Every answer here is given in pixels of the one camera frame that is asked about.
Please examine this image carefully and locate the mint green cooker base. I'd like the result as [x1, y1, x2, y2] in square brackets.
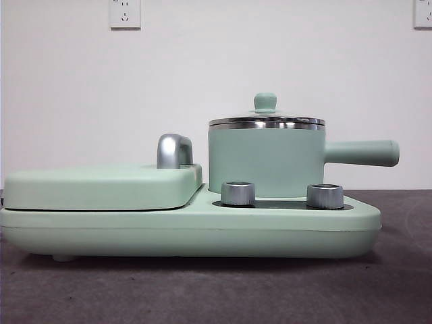
[0, 190, 383, 263]

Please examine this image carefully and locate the silver control knob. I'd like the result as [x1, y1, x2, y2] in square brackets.
[220, 181, 257, 207]
[306, 184, 344, 209]

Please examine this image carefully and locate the glass lid with green knob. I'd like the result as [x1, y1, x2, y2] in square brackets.
[207, 92, 327, 131]

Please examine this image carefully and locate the mint green griddle cover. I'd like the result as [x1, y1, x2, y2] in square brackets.
[3, 163, 205, 212]

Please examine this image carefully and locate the mint green pot with handle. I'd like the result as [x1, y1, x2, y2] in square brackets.
[207, 123, 401, 199]

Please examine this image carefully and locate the black control panel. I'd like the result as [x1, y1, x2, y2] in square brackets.
[212, 198, 354, 210]

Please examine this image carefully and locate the silver griddle cover handle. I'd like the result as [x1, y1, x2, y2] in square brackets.
[156, 134, 194, 169]

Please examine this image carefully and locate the white wall socket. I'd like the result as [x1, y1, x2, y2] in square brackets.
[109, 0, 142, 30]
[413, 0, 432, 30]

